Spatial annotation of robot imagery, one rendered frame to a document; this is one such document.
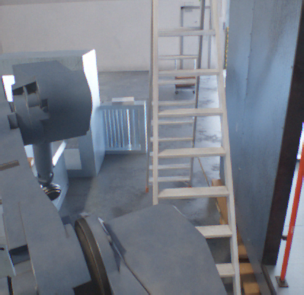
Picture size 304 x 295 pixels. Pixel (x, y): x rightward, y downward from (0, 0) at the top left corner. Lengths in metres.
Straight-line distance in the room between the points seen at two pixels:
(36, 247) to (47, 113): 0.75
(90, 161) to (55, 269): 3.19
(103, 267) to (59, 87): 0.88
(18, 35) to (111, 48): 3.40
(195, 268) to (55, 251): 0.38
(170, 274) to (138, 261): 0.10
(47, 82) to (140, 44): 9.92
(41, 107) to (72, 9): 10.25
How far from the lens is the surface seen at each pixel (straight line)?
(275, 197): 2.00
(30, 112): 1.47
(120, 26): 11.32
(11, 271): 2.56
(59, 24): 11.79
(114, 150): 4.62
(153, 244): 0.93
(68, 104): 1.45
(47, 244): 0.89
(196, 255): 0.92
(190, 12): 11.26
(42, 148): 2.00
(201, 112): 1.71
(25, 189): 1.12
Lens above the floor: 2.00
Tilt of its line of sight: 24 degrees down
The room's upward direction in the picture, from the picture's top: 2 degrees counter-clockwise
